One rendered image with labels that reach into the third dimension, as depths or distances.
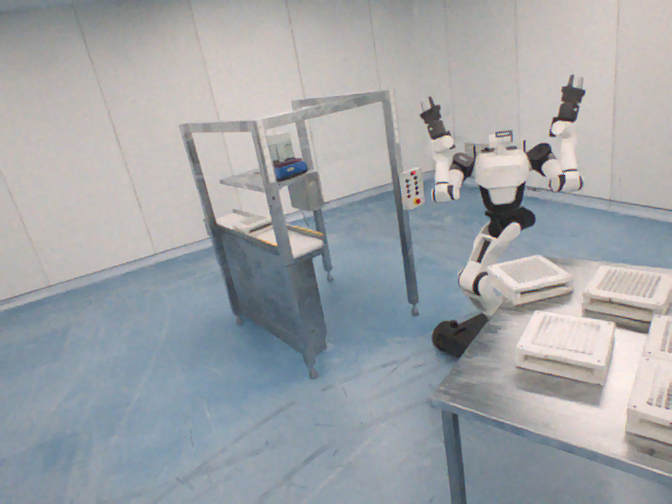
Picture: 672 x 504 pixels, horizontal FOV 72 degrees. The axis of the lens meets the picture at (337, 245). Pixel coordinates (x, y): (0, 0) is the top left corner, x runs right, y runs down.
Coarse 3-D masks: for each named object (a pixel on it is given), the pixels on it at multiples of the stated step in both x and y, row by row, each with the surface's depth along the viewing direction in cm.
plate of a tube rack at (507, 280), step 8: (536, 256) 201; (496, 264) 200; (552, 264) 192; (496, 272) 194; (504, 272) 192; (520, 272) 190; (560, 272) 184; (504, 280) 186; (512, 280) 185; (536, 280) 182; (544, 280) 181; (552, 280) 180; (560, 280) 180; (568, 280) 180; (512, 288) 180; (520, 288) 178; (528, 288) 179; (536, 288) 179
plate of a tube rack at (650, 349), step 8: (656, 320) 145; (664, 320) 145; (656, 328) 142; (664, 328) 141; (648, 336) 139; (656, 336) 138; (648, 344) 136; (656, 344) 135; (648, 352) 132; (656, 352) 132; (664, 352) 131; (664, 360) 129
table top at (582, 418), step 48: (576, 288) 185; (480, 336) 166; (624, 336) 152; (480, 384) 142; (528, 384) 139; (576, 384) 135; (624, 384) 132; (528, 432) 123; (576, 432) 119; (624, 432) 117
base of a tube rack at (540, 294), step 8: (488, 280) 201; (496, 280) 197; (496, 288) 195; (504, 288) 189; (544, 288) 184; (552, 288) 183; (560, 288) 182; (568, 288) 181; (512, 296) 182; (520, 296) 181; (528, 296) 180; (536, 296) 180; (544, 296) 181
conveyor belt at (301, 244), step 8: (224, 216) 389; (232, 216) 386; (240, 216) 382; (224, 224) 367; (264, 232) 330; (272, 232) 326; (288, 232) 320; (296, 232) 316; (272, 240) 310; (296, 240) 302; (304, 240) 299; (312, 240) 296; (320, 240) 294; (296, 248) 288; (304, 248) 287; (312, 248) 290; (296, 256) 284
